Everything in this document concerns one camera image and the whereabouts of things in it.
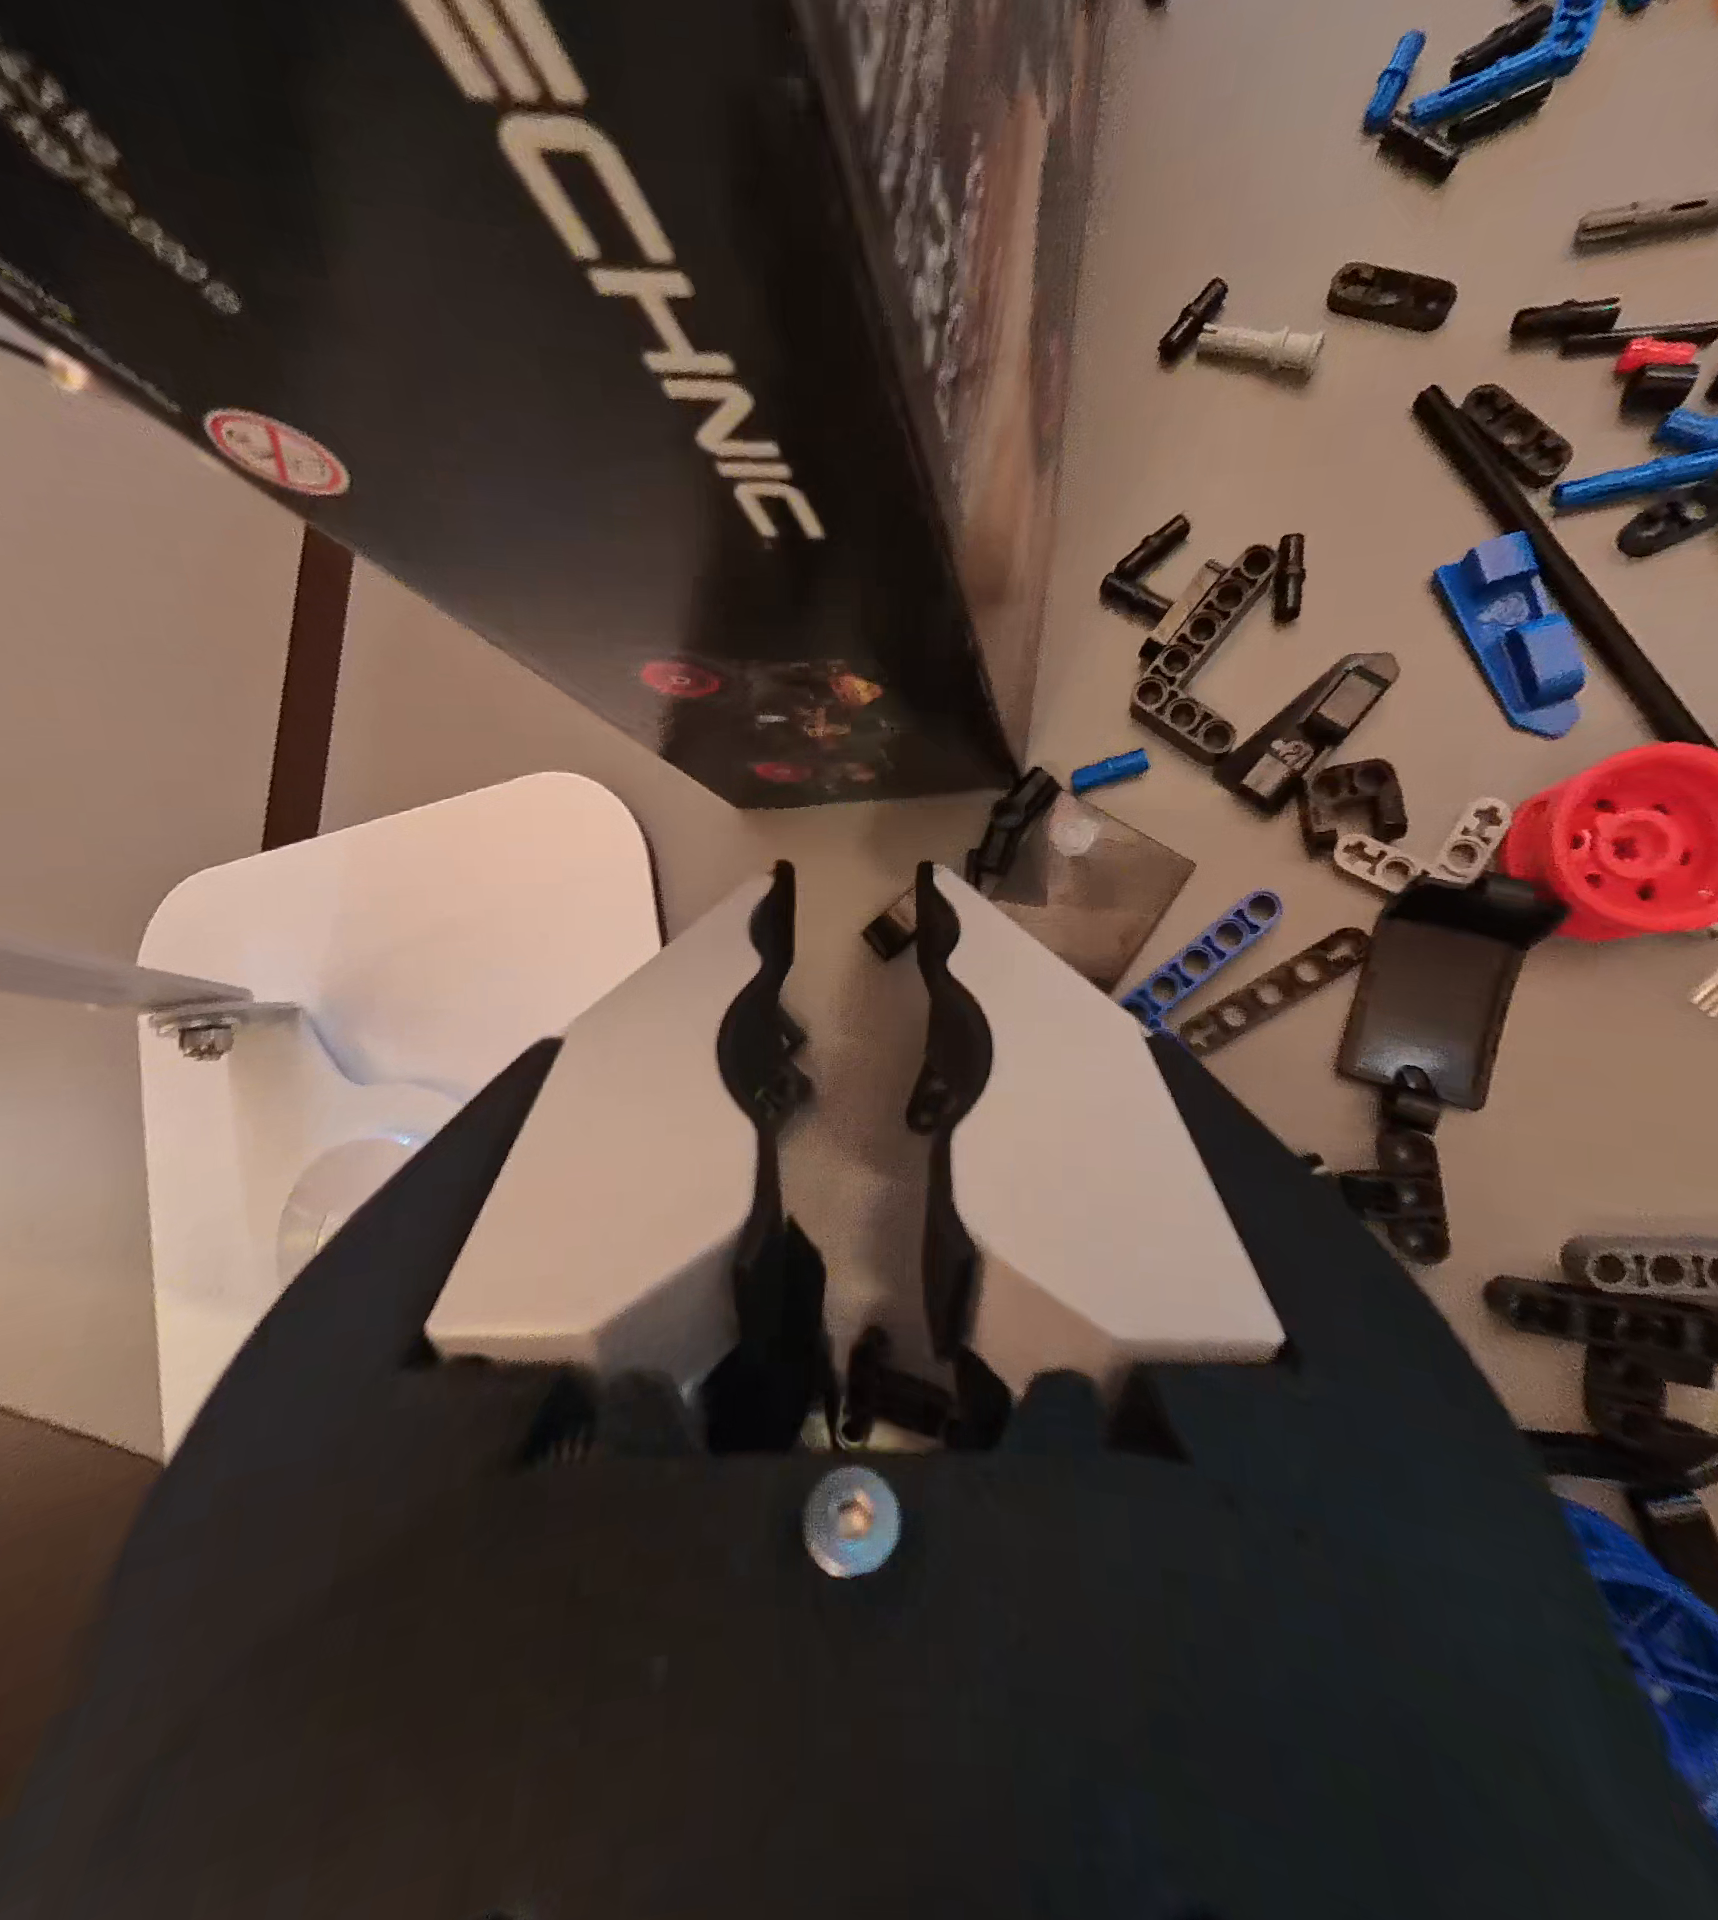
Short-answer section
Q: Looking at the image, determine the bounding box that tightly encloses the white pin with black connector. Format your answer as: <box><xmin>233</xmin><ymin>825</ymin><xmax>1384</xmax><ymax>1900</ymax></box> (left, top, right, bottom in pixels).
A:
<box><xmin>1156</xmin><ymin>277</ymin><xmax>1328</xmax><ymax>372</ymax></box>

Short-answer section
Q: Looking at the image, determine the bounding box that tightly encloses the pile of black toy beams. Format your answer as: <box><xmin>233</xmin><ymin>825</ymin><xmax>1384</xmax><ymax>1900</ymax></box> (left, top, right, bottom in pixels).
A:
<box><xmin>963</xmin><ymin>510</ymin><xmax>1718</xmax><ymax>1519</ymax></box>

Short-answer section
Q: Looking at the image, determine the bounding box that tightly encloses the pile of small toy pins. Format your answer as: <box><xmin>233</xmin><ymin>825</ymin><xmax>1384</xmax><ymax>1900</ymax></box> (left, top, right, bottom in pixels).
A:
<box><xmin>1360</xmin><ymin>0</ymin><xmax>1718</xmax><ymax>599</ymax></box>

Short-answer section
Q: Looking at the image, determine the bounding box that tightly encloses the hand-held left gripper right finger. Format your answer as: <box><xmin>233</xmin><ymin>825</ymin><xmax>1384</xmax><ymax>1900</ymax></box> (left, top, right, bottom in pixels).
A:
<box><xmin>903</xmin><ymin>859</ymin><xmax>1285</xmax><ymax>1454</ymax></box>

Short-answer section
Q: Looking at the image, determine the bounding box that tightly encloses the toy truck set box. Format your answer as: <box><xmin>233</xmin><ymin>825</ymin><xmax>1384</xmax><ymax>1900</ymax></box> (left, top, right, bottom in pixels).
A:
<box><xmin>0</xmin><ymin>0</ymin><xmax>1113</xmax><ymax>816</ymax></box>

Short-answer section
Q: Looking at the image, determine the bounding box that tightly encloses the large red toy wheel hub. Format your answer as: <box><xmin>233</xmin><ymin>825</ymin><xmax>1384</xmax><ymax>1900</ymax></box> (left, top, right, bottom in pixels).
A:
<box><xmin>1500</xmin><ymin>742</ymin><xmax>1718</xmax><ymax>948</ymax></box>

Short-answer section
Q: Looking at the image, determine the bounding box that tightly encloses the blue toy wheel hub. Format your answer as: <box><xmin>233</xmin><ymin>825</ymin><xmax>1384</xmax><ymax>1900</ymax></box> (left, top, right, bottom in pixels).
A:
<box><xmin>1555</xmin><ymin>1500</ymin><xmax>1718</xmax><ymax>1920</ymax></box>

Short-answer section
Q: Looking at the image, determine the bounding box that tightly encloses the long black toy axle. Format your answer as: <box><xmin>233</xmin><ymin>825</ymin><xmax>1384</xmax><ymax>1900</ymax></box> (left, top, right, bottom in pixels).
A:
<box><xmin>1414</xmin><ymin>384</ymin><xmax>1718</xmax><ymax>752</ymax></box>

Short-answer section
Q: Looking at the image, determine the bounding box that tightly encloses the dark rectangular desk pad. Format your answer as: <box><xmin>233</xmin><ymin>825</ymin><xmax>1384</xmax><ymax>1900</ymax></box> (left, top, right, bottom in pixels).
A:
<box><xmin>0</xmin><ymin>1394</ymin><xmax>173</xmax><ymax>1870</ymax></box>

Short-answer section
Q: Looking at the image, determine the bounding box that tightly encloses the black oval thin beam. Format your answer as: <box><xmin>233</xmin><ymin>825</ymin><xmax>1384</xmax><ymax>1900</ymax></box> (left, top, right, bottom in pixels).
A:
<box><xmin>1324</xmin><ymin>263</ymin><xmax>1460</xmax><ymax>330</ymax></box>

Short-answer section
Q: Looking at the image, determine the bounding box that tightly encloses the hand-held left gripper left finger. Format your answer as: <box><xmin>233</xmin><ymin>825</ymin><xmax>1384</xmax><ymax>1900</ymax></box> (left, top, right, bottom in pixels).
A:
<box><xmin>424</xmin><ymin>859</ymin><xmax>839</xmax><ymax>1454</ymax></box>

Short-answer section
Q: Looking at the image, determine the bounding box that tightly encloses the black curved toy panel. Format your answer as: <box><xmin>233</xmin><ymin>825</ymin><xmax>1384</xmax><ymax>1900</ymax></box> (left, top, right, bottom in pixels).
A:
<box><xmin>1334</xmin><ymin>875</ymin><xmax>1569</xmax><ymax>1116</ymax></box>

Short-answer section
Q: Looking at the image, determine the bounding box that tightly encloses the blue curved toy panel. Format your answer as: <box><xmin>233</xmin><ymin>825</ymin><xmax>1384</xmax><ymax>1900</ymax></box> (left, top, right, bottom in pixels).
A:
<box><xmin>1431</xmin><ymin>528</ymin><xmax>1596</xmax><ymax>741</ymax></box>

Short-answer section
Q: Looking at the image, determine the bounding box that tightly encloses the blue thin straight beam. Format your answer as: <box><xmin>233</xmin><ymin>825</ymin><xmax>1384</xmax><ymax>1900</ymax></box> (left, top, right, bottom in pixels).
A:
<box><xmin>1119</xmin><ymin>888</ymin><xmax>1285</xmax><ymax>1038</ymax></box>

